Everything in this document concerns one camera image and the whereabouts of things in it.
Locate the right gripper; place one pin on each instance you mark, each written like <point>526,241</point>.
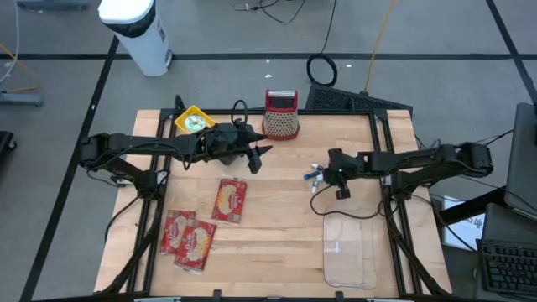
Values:
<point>342,172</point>

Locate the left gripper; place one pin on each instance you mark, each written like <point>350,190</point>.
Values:
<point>226,142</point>

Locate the small black white-capped tube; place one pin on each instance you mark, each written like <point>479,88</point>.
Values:
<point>314,188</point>
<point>317,167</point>
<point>319,178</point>

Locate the red popcorn bag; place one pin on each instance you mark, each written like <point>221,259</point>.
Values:
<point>174,228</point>
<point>195,245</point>
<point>229,200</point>

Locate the green print tape roll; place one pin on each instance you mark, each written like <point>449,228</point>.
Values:
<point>189,119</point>

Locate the clear plastic tray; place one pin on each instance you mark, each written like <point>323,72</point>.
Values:
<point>348,251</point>

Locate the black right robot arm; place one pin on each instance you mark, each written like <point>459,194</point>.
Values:
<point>419,161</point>

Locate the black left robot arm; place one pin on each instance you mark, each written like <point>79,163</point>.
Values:
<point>138,140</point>

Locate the black plastic basket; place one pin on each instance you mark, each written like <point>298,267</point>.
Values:
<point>228,162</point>

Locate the red metal box grater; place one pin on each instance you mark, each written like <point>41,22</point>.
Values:
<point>280,123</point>

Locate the black perforated panel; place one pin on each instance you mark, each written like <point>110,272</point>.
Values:
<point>335,98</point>

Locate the yellow plastic basket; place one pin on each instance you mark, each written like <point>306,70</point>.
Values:
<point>181,121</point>

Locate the black metal bar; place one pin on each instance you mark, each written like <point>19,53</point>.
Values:
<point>470,207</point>

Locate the white paper sheet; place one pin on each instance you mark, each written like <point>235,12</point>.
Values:
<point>465,230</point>

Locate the white cylindrical air purifier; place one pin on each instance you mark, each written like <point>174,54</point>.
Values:
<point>138,38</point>

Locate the grey laptop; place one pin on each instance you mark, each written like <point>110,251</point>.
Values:
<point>522,168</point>

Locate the black keyboard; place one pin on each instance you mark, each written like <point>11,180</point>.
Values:
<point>507,264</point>

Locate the grey floor base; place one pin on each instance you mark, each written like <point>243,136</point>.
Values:
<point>50,4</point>
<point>21,99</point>

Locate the black chair part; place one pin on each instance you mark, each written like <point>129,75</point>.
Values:
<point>6,144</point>

